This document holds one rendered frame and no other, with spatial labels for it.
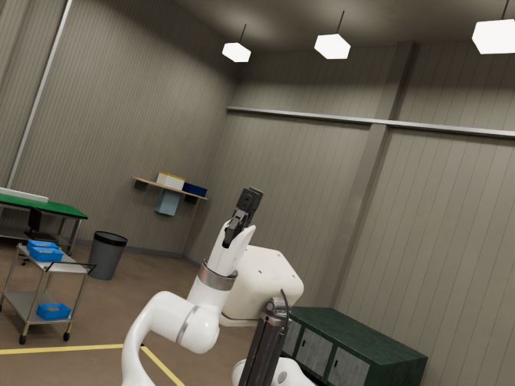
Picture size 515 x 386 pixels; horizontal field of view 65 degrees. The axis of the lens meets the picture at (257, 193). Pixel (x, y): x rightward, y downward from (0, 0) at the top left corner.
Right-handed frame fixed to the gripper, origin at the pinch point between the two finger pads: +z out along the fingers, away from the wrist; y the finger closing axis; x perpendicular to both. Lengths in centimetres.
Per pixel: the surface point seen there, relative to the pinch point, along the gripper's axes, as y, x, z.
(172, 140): -855, 378, -82
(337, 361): -445, -118, -215
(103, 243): -537, 290, -259
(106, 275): -544, 268, -310
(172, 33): -815, 456, 149
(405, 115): -700, -84, 153
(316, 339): -469, -86, -210
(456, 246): -589, -229, -21
